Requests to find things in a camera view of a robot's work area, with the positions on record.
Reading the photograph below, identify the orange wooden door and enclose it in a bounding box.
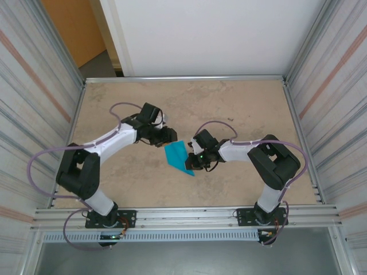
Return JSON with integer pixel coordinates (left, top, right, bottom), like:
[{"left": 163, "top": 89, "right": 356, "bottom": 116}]
[{"left": 41, "top": 0, "right": 107, "bottom": 69}]

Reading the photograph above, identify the grey slotted cable duct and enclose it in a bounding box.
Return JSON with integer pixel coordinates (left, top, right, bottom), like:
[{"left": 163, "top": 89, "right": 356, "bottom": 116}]
[{"left": 42, "top": 230, "right": 260, "bottom": 243}]

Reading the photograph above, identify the white door frame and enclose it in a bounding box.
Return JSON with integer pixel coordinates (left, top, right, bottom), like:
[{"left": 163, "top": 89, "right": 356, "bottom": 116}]
[{"left": 99, "top": 0, "right": 135, "bottom": 77}]

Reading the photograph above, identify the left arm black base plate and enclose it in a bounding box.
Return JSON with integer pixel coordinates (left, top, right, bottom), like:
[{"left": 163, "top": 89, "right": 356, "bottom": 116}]
[{"left": 85, "top": 210, "right": 137, "bottom": 229}]

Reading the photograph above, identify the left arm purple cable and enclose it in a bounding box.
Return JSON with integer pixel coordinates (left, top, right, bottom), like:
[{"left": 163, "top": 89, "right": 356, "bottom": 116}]
[{"left": 28, "top": 101, "right": 144, "bottom": 252}]

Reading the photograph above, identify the corrugated translucent side panel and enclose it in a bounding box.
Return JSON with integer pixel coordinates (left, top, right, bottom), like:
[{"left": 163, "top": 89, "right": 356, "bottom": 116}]
[
  {"left": 0, "top": 0, "right": 85, "bottom": 258},
  {"left": 286, "top": 0, "right": 367, "bottom": 258}
]

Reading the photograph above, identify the orange red wire bundle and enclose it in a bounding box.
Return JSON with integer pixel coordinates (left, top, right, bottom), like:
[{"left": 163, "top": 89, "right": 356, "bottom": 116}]
[
  {"left": 119, "top": 218, "right": 130, "bottom": 237},
  {"left": 272, "top": 217, "right": 283, "bottom": 237}
]

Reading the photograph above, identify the blue cloth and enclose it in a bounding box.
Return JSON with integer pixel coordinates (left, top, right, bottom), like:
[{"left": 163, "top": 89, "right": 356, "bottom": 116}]
[{"left": 163, "top": 140, "right": 196, "bottom": 177}]

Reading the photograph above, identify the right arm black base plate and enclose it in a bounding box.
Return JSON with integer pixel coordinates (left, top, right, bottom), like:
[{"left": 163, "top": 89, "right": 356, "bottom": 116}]
[{"left": 235, "top": 207, "right": 287, "bottom": 227}]

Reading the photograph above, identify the aluminium table edge rail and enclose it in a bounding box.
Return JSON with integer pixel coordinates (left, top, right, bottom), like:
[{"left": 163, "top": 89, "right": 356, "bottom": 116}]
[
  {"left": 48, "top": 81, "right": 87, "bottom": 209},
  {"left": 84, "top": 74, "right": 287, "bottom": 84},
  {"left": 282, "top": 81, "right": 326, "bottom": 205}
]

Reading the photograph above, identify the wide aluminium mounting rail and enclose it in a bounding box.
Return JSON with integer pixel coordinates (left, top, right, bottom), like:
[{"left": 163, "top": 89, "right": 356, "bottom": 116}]
[{"left": 30, "top": 203, "right": 343, "bottom": 231}]

